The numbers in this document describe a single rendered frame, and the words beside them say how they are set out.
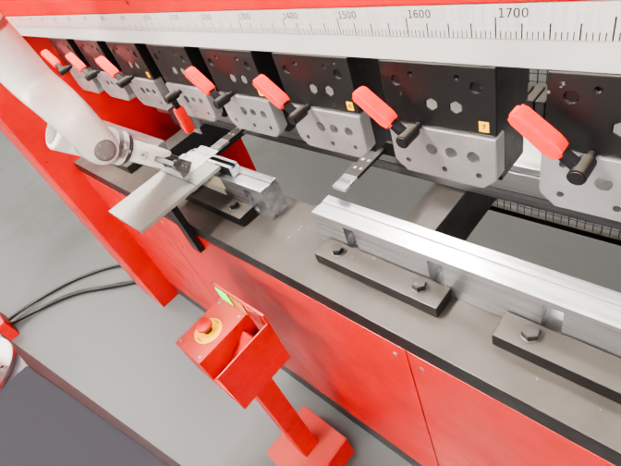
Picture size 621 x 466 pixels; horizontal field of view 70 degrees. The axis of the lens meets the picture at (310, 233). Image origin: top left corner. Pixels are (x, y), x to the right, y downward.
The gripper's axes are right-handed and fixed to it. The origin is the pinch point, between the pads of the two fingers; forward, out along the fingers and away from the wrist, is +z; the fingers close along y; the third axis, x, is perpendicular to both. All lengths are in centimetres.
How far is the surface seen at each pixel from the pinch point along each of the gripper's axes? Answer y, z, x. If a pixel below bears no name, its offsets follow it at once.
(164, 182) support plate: 0.8, -1.9, 5.9
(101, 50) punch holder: 14.0, -20.4, -21.3
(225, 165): -12.0, 5.8, -3.2
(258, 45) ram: -49, -23, -24
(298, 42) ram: -58, -23, -24
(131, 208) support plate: 0.9, -9.0, 14.4
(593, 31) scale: -95, -25, -25
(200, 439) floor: 10, 48, 102
